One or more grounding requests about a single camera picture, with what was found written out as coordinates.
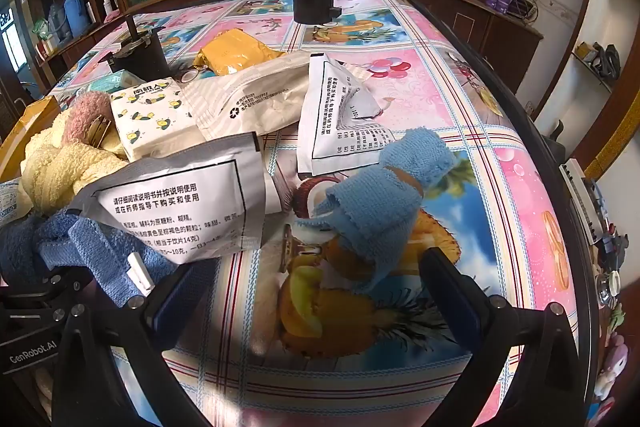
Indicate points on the white medicine sachet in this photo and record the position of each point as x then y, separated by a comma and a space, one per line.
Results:
337, 130

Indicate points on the blue water jug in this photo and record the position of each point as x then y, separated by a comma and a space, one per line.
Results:
77, 17

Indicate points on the pink fluffy sock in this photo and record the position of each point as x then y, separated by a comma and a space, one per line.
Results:
80, 116

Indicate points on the yellow snack packet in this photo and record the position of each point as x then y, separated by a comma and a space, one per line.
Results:
231, 51

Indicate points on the silver medicine sachet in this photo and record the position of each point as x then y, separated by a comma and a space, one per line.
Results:
204, 202

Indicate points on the beige paper mailer bag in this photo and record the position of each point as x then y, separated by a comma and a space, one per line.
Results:
263, 98

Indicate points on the large blue towel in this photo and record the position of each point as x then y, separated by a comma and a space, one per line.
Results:
33, 246

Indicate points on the colourful printed tablecloth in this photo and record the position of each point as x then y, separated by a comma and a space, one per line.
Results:
281, 337

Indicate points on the small light blue cloth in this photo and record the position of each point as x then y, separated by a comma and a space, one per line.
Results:
374, 212

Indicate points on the teal cartoon tissue pack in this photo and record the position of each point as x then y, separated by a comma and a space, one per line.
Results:
114, 82

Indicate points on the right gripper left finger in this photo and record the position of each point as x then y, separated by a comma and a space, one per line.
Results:
87, 387

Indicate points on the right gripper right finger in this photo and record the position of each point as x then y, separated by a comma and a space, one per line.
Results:
545, 389

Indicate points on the black motor with shaft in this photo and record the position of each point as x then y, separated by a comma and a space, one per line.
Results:
140, 53

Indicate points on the white lemon print tissue pack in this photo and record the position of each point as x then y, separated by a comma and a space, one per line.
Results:
154, 120

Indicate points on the yellow fluffy towel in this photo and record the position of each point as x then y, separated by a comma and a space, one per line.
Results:
53, 173

